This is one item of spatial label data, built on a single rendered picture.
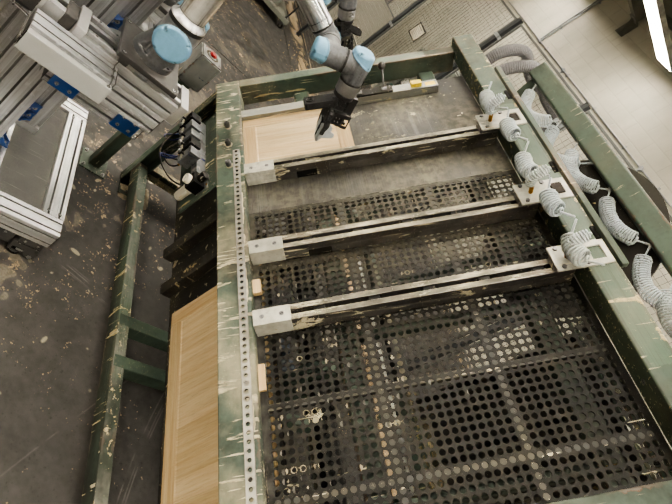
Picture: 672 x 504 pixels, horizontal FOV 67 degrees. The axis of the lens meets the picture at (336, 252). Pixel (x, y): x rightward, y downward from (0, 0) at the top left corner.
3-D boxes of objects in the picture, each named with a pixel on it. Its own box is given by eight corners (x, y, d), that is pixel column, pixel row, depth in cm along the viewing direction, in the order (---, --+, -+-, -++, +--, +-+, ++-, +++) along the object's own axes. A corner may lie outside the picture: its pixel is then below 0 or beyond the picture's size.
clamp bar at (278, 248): (251, 249, 194) (237, 205, 175) (555, 196, 197) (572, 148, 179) (253, 269, 188) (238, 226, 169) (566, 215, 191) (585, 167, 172)
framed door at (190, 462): (175, 315, 235) (171, 314, 233) (263, 259, 213) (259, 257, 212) (163, 532, 178) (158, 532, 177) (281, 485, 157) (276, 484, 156)
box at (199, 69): (177, 64, 247) (202, 40, 240) (196, 80, 255) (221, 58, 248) (176, 78, 239) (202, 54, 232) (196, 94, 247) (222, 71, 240)
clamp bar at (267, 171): (247, 173, 221) (233, 128, 202) (513, 128, 224) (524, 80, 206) (248, 189, 215) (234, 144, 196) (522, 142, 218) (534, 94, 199)
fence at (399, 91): (242, 117, 246) (241, 110, 243) (435, 86, 249) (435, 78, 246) (243, 124, 243) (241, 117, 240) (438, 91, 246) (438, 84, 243)
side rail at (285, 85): (243, 98, 267) (238, 80, 258) (449, 64, 270) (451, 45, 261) (244, 105, 263) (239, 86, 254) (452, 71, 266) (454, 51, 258)
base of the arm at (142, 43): (130, 52, 163) (150, 32, 159) (134, 29, 172) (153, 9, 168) (169, 83, 173) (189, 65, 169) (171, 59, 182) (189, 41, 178)
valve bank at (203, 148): (159, 124, 242) (193, 94, 233) (183, 141, 252) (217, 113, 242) (151, 197, 211) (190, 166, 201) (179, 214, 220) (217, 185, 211)
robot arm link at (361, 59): (353, 39, 160) (376, 51, 163) (338, 69, 168) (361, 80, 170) (352, 51, 155) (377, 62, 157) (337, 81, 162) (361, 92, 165)
